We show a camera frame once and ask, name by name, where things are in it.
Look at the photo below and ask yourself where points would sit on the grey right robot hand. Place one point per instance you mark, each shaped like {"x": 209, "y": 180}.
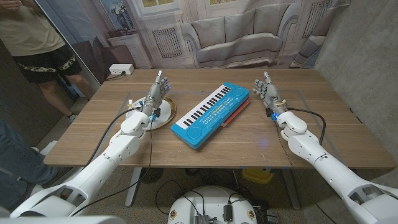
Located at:
{"x": 271, "y": 95}

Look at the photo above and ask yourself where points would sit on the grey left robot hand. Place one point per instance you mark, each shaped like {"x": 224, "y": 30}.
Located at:
{"x": 154, "y": 96}

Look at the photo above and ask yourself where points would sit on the blue toy piano keyboard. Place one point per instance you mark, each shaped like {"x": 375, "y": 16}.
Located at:
{"x": 214, "y": 116}

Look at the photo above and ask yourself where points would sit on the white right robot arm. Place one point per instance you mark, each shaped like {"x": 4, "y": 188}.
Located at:
{"x": 326, "y": 168}

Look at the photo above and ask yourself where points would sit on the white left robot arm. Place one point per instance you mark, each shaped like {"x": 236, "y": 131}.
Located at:
{"x": 102, "y": 165}

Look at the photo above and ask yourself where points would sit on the gold-rimmed white paper plate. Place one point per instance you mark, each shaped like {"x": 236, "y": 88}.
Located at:
{"x": 167, "y": 112}

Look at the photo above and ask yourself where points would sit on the red notebook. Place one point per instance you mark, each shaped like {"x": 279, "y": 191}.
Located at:
{"x": 237, "y": 112}

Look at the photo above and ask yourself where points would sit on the white power strip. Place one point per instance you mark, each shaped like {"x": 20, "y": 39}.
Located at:
{"x": 121, "y": 69}

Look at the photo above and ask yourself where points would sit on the printed living room backdrop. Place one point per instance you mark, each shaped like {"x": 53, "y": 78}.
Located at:
{"x": 236, "y": 40}

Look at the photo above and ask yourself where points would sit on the black round floor fan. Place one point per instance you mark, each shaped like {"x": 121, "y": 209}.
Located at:
{"x": 154, "y": 175}

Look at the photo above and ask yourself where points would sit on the yellow object under table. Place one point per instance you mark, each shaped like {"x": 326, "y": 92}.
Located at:
{"x": 256, "y": 175}

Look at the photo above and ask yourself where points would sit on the white table leg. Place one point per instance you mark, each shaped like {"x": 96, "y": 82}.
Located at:
{"x": 133, "y": 186}
{"x": 290, "y": 189}

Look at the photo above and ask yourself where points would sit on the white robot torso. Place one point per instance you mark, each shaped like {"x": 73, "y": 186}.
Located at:
{"x": 211, "y": 199}

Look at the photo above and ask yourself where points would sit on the person in beige shirt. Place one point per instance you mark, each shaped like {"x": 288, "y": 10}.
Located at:
{"x": 28, "y": 31}

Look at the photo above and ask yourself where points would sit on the person in blue jeans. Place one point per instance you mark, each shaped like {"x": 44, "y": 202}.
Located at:
{"x": 15, "y": 161}

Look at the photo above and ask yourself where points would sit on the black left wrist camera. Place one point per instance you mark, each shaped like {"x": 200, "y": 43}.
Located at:
{"x": 157, "y": 112}

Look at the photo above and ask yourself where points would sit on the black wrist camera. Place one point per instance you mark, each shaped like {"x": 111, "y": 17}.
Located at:
{"x": 269, "y": 112}
{"x": 157, "y": 112}

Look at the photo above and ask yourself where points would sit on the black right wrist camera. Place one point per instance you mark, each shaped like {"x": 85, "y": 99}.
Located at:
{"x": 269, "y": 112}

